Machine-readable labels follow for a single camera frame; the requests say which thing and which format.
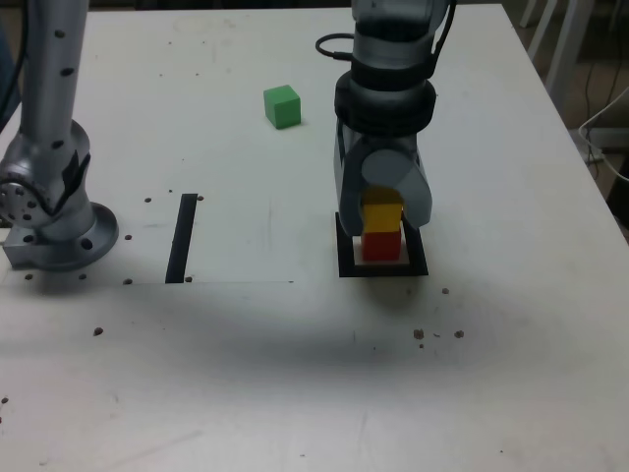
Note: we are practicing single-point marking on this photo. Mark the green cube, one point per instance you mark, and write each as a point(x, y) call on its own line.
point(282, 108)

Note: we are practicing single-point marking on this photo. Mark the red cube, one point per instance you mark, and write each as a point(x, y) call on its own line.
point(382, 246)

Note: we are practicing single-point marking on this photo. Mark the yellow cube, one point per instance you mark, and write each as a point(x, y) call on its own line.
point(382, 216)

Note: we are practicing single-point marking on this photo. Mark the white furniture foot bar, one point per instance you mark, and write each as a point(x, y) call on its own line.
point(609, 137)

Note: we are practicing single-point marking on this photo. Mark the white furniture legs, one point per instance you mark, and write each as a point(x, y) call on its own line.
point(570, 49)

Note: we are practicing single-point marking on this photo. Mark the black tape square outline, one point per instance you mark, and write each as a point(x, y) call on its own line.
point(383, 270)

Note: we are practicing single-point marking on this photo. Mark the black tape strip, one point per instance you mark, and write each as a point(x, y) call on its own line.
point(181, 241)

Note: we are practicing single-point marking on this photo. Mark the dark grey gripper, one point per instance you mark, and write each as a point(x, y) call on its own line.
point(388, 140)

